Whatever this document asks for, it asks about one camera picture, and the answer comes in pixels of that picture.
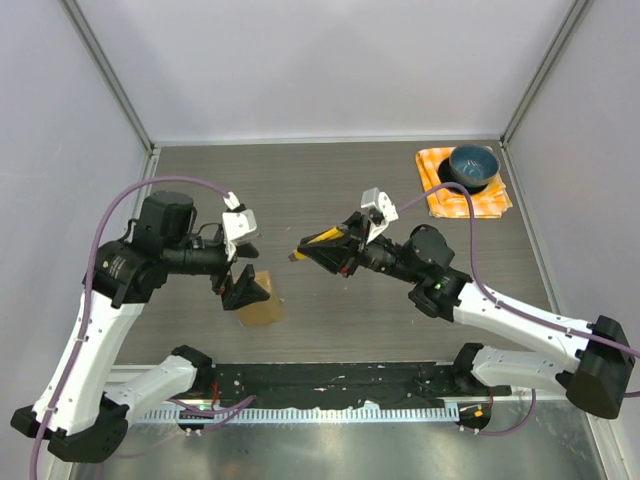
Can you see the white slotted cable duct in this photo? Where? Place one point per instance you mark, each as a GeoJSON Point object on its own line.
{"type": "Point", "coordinates": [369, 413]}

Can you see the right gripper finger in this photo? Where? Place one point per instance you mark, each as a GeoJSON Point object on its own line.
{"type": "Point", "coordinates": [349, 230]}
{"type": "Point", "coordinates": [334, 267]}

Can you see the brown cardboard express box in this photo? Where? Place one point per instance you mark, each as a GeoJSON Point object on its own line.
{"type": "Point", "coordinates": [263, 312]}

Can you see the yellow utility knife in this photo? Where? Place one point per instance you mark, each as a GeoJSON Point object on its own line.
{"type": "Point", "coordinates": [321, 248]}

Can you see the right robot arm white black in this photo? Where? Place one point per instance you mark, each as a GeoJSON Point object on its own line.
{"type": "Point", "coordinates": [589, 362]}

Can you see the orange checkered cloth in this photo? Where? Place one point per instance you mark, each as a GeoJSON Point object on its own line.
{"type": "Point", "coordinates": [490, 201]}

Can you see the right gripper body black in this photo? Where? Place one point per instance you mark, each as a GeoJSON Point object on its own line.
{"type": "Point", "coordinates": [360, 240]}

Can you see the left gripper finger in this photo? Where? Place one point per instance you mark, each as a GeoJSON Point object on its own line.
{"type": "Point", "coordinates": [251, 291]}
{"type": "Point", "coordinates": [246, 251]}

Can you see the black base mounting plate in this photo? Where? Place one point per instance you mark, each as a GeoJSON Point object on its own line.
{"type": "Point", "coordinates": [307, 385]}

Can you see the blue ceramic bowl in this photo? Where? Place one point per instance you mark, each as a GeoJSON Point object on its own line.
{"type": "Point", "coordinates": [473, 165]}

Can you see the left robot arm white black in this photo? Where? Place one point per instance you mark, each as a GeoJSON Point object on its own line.
{"type": "Point", "coordinates": [83, 420]}

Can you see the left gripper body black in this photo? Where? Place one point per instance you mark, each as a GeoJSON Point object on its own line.
{"type": "Point", "coordinates": [220, 280]}

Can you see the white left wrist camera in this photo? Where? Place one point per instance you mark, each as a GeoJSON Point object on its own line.
{"type": "Point", "coordinates": [239, 224]}

